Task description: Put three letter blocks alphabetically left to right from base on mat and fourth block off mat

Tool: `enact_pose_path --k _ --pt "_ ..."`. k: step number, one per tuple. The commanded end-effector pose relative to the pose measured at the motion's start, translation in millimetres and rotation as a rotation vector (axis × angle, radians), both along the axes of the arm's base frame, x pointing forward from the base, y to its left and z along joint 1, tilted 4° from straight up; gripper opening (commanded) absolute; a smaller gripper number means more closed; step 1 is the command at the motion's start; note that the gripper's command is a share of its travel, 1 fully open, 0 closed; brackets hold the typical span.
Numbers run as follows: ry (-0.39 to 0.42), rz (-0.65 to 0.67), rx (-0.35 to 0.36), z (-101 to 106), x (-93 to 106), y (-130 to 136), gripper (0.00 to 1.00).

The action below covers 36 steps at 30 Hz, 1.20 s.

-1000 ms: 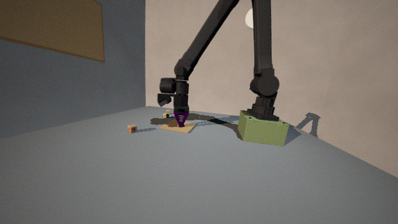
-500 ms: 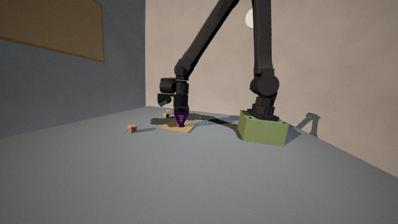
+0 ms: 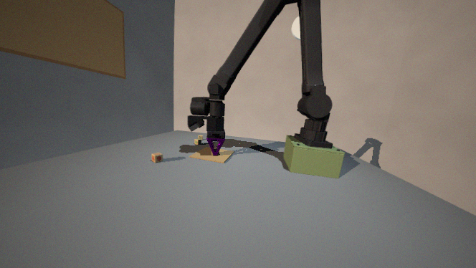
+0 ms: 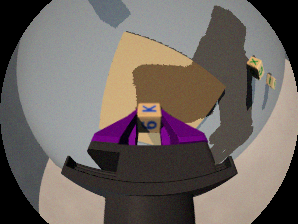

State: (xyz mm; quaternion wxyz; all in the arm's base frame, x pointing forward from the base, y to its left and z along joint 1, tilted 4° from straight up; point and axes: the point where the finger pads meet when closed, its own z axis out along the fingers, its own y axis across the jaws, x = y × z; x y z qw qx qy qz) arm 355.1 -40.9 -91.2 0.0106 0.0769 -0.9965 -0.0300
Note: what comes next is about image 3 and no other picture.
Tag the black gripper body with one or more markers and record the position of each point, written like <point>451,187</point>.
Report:
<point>219,129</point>

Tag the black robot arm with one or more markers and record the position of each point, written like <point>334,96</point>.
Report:
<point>315,104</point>

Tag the tan flat mat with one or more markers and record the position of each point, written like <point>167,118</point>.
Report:
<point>205,154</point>

